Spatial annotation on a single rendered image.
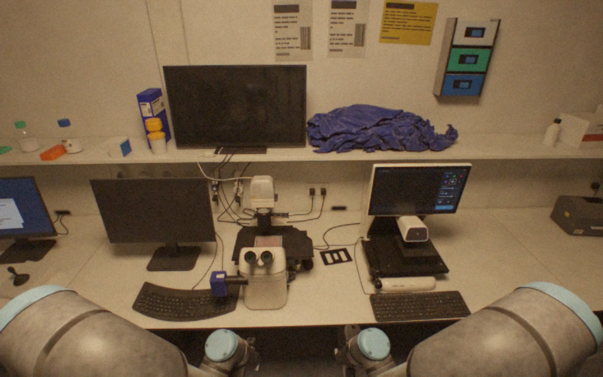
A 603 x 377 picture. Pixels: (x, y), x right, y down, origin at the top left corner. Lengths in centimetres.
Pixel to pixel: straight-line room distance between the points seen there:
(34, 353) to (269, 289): 98
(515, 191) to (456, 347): 209
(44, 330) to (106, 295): 126
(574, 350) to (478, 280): 129
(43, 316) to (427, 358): 51
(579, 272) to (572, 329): 165
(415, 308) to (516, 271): 67
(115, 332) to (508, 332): 50
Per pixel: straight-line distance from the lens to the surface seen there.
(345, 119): 169
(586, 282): 214
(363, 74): 189
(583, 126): 236
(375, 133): 162
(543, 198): 268
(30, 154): 220
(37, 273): 202
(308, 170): 188
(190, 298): 155
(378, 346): 100
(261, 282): 132
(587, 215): 247
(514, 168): 239
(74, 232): 232
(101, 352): 47
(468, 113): 220
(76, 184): 236
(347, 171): 192
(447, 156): 179
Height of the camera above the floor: 189
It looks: 30 degrees down
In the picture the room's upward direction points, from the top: straight up
